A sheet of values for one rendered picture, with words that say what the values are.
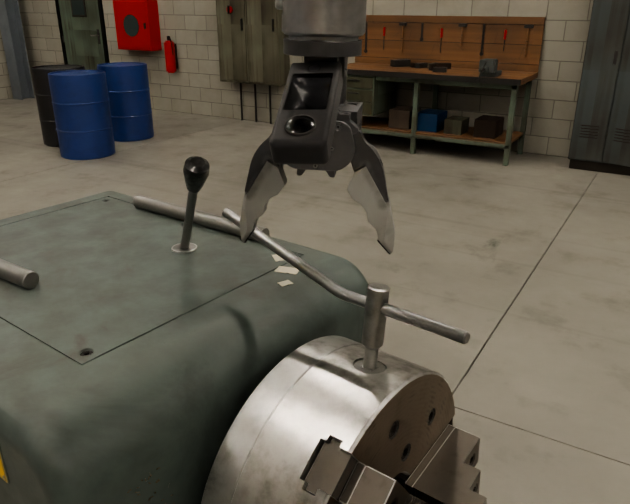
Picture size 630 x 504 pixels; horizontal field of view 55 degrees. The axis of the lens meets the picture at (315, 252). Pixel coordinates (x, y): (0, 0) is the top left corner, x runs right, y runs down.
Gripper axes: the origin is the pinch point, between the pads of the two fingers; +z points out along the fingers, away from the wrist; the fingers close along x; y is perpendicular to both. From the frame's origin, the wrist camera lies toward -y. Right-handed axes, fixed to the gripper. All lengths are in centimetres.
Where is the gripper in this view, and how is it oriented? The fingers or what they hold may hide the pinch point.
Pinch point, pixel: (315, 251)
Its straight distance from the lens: 60.4
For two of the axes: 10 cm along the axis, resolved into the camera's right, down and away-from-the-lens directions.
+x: -9.9, -0.8, 1.4
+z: -0.2, 9.2, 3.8
